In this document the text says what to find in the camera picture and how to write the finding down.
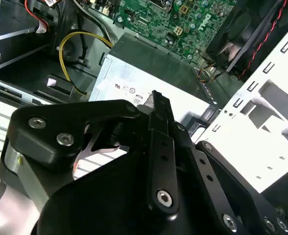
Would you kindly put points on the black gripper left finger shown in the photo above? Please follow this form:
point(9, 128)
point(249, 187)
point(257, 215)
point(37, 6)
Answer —
point(97, 110)

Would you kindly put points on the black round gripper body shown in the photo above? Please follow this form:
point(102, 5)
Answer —
point(97, 195)

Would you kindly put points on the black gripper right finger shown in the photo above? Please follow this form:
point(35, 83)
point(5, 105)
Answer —
point(215, 191)

